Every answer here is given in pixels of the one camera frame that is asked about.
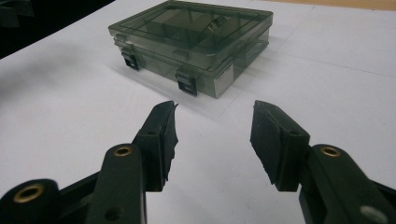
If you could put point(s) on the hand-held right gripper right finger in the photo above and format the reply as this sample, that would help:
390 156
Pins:
280 146

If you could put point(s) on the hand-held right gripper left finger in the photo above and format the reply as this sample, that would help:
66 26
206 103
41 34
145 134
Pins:
155 149

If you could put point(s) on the green translucent compartment box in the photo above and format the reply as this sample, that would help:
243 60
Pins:
193 46

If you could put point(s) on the small silver metal buckle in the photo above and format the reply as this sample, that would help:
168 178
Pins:
215 25

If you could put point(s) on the white sheet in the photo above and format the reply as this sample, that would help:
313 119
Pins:
77 102

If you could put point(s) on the wooden table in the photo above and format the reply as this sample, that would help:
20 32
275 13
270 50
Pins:
348 3

